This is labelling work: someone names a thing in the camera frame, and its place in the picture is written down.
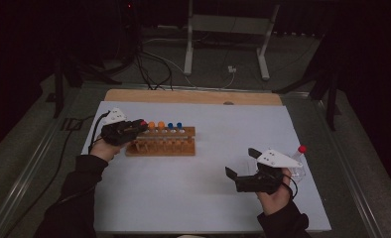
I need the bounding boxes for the hand-held gripper cable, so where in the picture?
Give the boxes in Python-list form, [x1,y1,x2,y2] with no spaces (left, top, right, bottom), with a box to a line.
[281,177,299,201]
[87,110,112,155]

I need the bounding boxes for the person's left hand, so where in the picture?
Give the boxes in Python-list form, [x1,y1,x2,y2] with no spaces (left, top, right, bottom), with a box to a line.
[88,136,124,163]

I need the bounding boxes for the power strip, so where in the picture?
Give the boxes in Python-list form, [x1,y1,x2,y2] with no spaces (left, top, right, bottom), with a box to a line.
[272,30,319,39]

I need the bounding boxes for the grey metal stand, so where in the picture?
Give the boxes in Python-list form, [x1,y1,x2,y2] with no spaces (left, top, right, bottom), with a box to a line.
[183,0,281,81]

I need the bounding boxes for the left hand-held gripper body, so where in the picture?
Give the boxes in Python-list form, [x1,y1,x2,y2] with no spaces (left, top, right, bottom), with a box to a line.
[99,107,137,147]

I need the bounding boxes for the white floor cable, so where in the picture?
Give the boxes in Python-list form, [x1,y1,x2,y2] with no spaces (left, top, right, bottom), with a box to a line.
[143,36,237,91]

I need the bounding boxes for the person's right hand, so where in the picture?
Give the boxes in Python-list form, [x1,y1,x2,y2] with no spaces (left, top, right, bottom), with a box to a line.
[256,168,294,217]

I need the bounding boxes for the metal rail frame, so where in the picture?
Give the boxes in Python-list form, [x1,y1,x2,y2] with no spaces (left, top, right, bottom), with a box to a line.
[0,82,388,238]

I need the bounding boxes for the left hand-held gripper cable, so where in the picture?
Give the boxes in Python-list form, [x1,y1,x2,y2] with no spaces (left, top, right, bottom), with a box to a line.
[87,110,112,155]

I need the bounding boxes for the right hand-held gripper cable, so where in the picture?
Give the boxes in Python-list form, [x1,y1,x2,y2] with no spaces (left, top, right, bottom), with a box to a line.
[281,177,299,201]

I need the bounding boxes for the black floor cables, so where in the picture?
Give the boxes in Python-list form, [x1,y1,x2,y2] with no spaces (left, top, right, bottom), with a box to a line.
[134,46,176,91]

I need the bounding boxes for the wooden test tube rack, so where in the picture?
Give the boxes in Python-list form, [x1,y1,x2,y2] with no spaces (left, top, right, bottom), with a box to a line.
[125,126,196,158]

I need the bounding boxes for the long black floor cable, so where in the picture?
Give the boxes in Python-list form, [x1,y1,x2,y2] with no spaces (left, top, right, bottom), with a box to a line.
[4,113,97,238]

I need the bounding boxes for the black tripod stand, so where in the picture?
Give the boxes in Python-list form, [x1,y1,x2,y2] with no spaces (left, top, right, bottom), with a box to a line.
[53,54,122,119]
[272,63,342,132]

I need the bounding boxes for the white table sheet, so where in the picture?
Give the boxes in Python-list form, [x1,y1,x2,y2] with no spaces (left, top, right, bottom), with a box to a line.
[80,100,332,233]

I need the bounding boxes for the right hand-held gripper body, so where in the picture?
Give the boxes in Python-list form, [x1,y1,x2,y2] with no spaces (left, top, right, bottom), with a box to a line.
[234,148,304,195]

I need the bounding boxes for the black equipment tower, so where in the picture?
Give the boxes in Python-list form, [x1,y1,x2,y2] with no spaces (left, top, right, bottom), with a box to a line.
[116,0,142,65]

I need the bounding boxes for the black floor bracket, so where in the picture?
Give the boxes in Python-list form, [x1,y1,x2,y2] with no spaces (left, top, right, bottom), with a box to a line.
[60,117,84,132]

